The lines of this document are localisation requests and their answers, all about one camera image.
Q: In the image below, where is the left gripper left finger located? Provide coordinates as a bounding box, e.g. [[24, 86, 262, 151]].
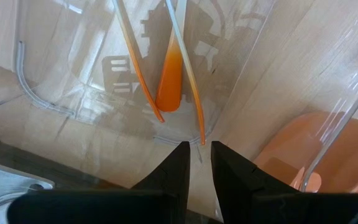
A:
[[7, 141, 191, 224]]

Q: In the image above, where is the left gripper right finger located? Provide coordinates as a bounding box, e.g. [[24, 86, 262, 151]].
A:
[[211, 141, 358, 224]]

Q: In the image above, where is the orange plastic bin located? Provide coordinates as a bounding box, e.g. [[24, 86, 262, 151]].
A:
[[253, 111, 358, 194]]

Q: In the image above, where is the clear plastic bin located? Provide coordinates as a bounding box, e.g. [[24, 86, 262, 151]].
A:
[[0, 0, 358, 194]]

